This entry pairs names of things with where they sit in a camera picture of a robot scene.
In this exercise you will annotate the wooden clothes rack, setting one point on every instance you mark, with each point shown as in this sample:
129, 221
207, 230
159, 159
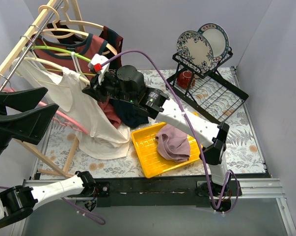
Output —
9, 66

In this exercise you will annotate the cream hanger rear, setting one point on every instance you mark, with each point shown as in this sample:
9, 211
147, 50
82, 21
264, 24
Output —
67, 20

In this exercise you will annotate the floral blue plate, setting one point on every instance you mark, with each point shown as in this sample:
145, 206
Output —
195, 50

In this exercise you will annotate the cream hanger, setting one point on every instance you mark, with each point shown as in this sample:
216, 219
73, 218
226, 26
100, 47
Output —
56, 66
71, 32
67, 20

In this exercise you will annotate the pink hanger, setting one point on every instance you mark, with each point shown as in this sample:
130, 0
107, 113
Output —
60, 118

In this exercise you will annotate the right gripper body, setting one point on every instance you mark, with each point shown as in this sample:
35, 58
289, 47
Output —
95, 89

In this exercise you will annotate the red mug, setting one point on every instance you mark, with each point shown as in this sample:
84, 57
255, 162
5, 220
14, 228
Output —
184, 78

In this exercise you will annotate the yellow plastic tray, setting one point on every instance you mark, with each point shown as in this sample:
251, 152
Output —
152, 163

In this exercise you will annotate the pink tank top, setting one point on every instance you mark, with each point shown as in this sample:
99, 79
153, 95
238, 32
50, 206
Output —
173, 144

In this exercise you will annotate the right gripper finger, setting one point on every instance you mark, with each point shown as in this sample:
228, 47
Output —
94, 82
93, 93

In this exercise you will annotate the white tank top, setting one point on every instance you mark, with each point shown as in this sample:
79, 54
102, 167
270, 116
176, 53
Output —
103, 140

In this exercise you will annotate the white camisole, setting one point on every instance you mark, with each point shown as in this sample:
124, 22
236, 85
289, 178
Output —
76, 64

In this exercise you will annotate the navy tank top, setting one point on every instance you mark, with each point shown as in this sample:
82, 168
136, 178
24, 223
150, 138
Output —
119, 112

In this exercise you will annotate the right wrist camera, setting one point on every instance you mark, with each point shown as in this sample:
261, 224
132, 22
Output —
99, 65

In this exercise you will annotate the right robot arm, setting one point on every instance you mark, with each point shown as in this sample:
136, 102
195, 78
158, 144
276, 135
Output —
128, 86

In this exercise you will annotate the green hanger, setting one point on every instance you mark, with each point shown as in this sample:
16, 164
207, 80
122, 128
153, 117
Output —
64, 51

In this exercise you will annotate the green rimmed white plate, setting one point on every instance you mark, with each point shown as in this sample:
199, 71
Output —
217, 38

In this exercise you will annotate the cream hanger front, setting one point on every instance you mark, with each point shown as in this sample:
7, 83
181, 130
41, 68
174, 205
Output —
56, 66

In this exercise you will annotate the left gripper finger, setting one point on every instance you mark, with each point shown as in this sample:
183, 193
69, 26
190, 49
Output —
21, 101
29, 126

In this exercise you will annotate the black wire dish rack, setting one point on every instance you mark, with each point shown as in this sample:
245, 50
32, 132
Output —
208, 93

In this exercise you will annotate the red tank top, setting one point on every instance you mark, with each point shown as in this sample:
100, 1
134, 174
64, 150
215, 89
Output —
88, 48

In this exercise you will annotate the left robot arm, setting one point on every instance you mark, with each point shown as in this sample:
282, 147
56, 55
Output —
18, 202

